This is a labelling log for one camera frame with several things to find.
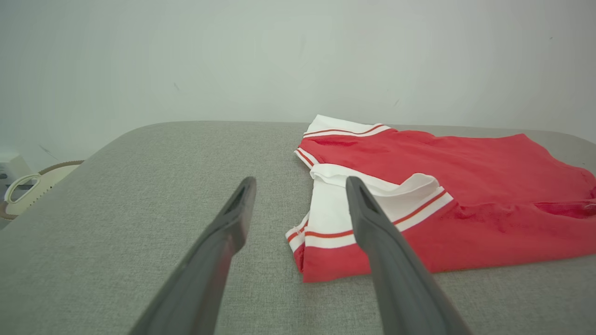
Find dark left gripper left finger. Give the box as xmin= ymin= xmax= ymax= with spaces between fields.
xmin=128 ymin=176 xmax=257 ymax=335

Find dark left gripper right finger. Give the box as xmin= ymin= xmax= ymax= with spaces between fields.
xmin=345 ymin=176 xmax=473 ymax=335

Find red jersey white sleeves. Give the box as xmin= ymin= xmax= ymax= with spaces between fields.
xmin=285 ymin=114 xmax=596 ymax=283

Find cream perforated laundry basket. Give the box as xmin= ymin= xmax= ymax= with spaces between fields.
xmin=0 ymin=160 xmax=85 ymax=221

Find white box device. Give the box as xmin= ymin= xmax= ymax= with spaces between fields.
xmin=0 ymin=151 xmax=34 ymax=198

